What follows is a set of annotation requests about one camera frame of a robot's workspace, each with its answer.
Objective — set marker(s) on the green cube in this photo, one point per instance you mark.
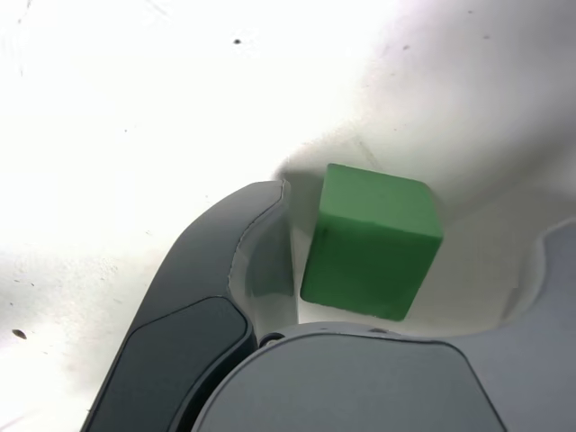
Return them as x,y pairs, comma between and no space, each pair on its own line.
373,243

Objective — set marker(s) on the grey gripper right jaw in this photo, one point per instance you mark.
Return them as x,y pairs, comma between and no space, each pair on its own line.
360,387

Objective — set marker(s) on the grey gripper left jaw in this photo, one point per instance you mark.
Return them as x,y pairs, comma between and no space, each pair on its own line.
189,288

